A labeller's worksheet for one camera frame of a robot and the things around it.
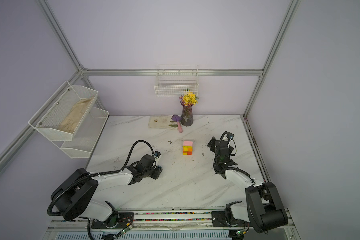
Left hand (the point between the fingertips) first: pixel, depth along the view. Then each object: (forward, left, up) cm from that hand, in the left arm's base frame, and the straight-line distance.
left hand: (157, 169), depth 91 cm
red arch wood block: (+11, -19, +1) cm, 23 cm away
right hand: (+13, -37, +14) cm, 42 cm away
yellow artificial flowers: (+40, -19, +24) cm, 50 cm away
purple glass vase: (+37, -18, +8) cm, 42 cm away
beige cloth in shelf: (+19, +43, +29) cm, 55 cm away
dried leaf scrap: (+22, -6, 0) cm, 22 cm away
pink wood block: (+13, -19, +9) cm, 25 cm away
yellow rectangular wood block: (+13, -17, +5) cm, 22 cm away
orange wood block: (+12, -20, +4) cm, 24 cm away
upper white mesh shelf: (+19, +49, +29) cm, 60 cm away
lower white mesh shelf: (+15, +47, +10) cm, 50 cm away
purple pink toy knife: (+44, -11, +1) cm, 45 cm away
